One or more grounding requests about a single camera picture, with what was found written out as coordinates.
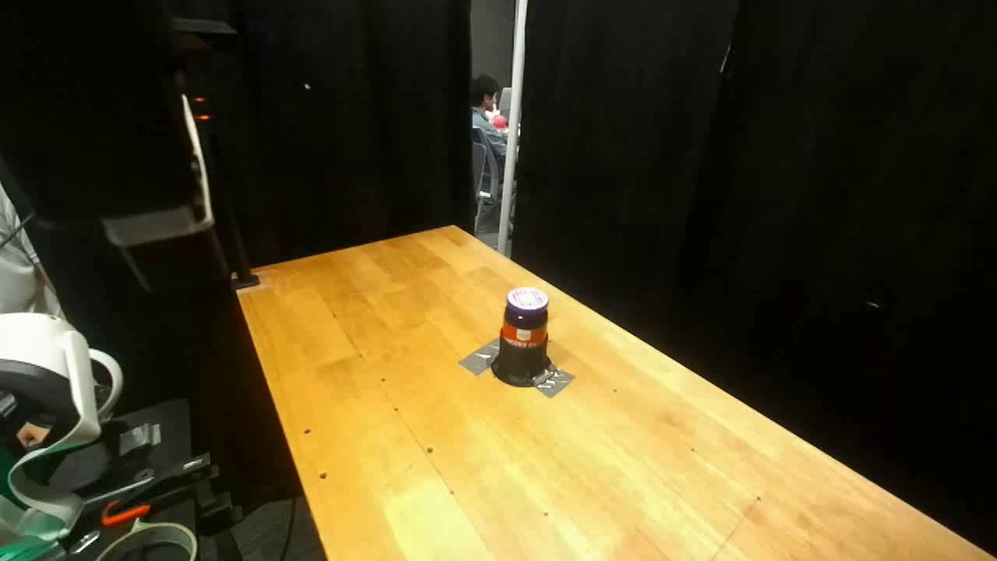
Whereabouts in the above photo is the dark bottle with purple lid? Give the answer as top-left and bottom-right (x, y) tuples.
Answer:
(493, 288), (551, 385)

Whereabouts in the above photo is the person sitting in background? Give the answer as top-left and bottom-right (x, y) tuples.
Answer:
(470, 75), (508, 235)

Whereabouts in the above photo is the white vertical pole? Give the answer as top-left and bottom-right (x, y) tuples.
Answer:
(497, 0), (531, 256)

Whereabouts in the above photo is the black curtain backdrop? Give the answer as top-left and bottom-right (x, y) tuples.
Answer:
(0, 0), (997, 539)

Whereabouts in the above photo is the black stand with grey shelf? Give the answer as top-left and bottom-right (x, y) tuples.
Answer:
(100, 15), (260, 292)

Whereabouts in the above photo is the grey duct tape left piece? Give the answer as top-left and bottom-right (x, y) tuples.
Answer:
(462, 343), (497, 374)

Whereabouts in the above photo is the grey duct tape piece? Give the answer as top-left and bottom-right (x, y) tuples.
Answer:
(533, 366), (572, 400)
(462, 343), (497, 374)

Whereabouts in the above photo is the grey duct tape right piece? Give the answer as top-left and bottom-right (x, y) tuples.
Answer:
(533, 366), (572, 400)

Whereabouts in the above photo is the orange handled tool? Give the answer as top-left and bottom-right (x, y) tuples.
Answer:
(100, 502), (152, 530)

